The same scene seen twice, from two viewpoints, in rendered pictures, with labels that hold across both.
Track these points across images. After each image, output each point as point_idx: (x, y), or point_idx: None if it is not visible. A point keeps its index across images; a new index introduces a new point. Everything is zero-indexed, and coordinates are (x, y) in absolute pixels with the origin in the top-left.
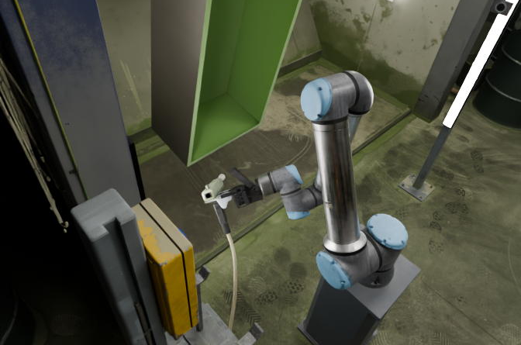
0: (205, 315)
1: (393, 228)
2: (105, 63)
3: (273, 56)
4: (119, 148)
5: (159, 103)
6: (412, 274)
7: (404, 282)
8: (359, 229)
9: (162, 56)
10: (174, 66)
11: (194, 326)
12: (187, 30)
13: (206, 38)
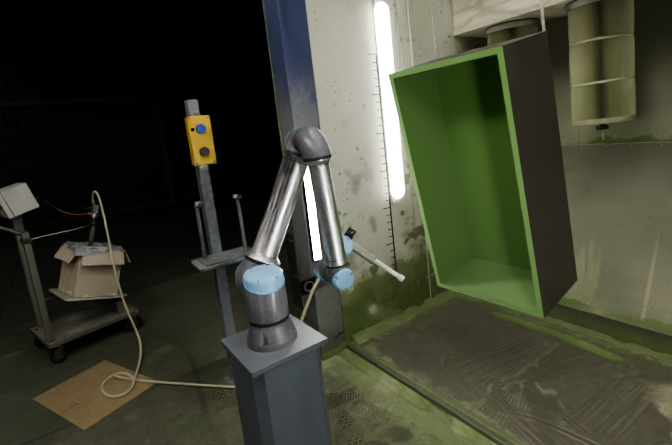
0: None
1: (261, 273)
2: (289, 107)
3: (535, 208)
4: None
5: (456, 222)
6: (249, 365)
7: (244, 358)
8: (258, 246)
9: (444, 171)
10: (433, 175)
11: (247, 250)
12: (415, 137)
13: (406, 139)
